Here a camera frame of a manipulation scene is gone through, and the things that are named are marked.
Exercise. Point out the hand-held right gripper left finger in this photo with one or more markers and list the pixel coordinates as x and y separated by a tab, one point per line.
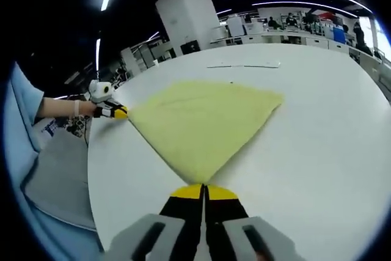
171	230

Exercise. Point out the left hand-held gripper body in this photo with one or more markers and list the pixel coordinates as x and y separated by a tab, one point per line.
99	93

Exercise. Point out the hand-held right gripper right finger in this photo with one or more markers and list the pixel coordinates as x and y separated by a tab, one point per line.
232	233

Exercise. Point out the yellow garment with dark sleeves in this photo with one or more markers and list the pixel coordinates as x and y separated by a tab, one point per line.
201	123

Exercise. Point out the white template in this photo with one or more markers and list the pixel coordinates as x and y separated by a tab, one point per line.
244	66

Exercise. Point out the person's left hand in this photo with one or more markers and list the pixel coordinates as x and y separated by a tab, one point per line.
87	108

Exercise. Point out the short ceiling light strip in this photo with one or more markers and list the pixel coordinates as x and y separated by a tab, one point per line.
153	35
65	97
224	12
97	54

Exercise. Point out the white shelving units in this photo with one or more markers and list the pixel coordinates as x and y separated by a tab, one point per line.
146	57

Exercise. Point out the black cabinet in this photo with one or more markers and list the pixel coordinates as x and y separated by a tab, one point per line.
190	47

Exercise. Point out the white square pillar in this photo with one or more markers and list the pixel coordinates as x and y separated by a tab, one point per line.
187	19

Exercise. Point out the white board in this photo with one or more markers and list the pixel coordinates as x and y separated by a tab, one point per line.
236	26

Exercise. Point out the row of white desks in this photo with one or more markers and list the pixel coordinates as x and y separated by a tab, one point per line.
311	41

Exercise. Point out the blue bin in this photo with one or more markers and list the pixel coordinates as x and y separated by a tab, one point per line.
339	35

